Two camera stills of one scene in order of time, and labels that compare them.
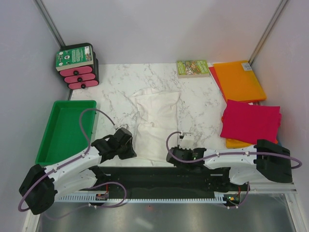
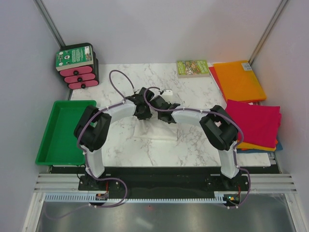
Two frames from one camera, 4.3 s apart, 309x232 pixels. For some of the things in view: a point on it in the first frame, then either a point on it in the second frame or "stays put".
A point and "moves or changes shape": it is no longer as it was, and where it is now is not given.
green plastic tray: (63, 139) stays put
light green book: (192, 68) stays put
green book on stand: (74, 58) stays put
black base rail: (163, 179) stays put
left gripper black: (130, 153) to (147, 115)
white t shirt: (157, 118) moves or changes shape
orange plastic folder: (239, 81) stays put
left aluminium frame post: (44, 12) stays put
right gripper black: (182, 150) to (158, 117)
